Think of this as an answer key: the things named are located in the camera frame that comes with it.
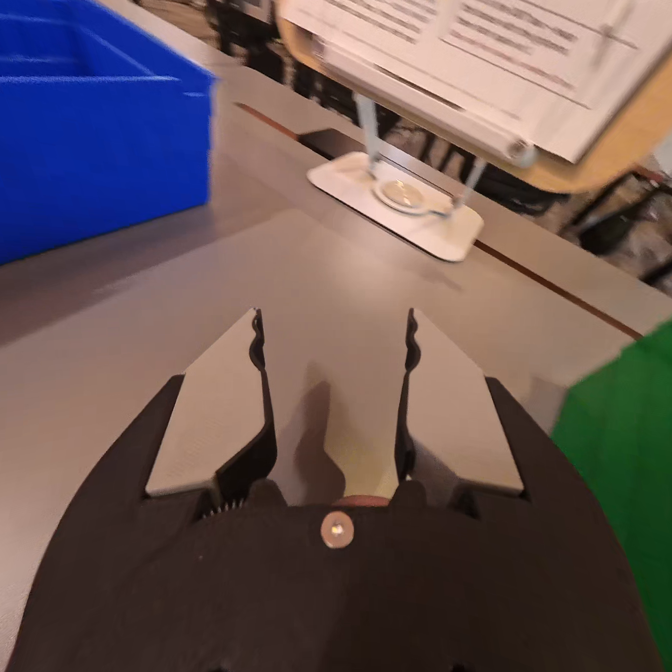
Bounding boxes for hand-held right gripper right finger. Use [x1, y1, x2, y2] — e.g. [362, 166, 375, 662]
[395, 308, 527, 499]

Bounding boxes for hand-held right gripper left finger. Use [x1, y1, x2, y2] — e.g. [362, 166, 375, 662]
[145, 308, 278, 498]

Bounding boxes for green plastic bin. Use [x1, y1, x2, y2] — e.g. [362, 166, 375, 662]
[551, 321, 672, 672]

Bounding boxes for blue plastic bin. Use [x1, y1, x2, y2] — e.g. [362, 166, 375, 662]
[0, 0, 217, 266]

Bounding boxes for printed instruction sheet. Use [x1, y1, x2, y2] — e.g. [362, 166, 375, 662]
[283, 0, 672, 163]

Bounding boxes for black desk cable cover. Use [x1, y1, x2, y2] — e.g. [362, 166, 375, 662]
[299, 128, 368, 158]

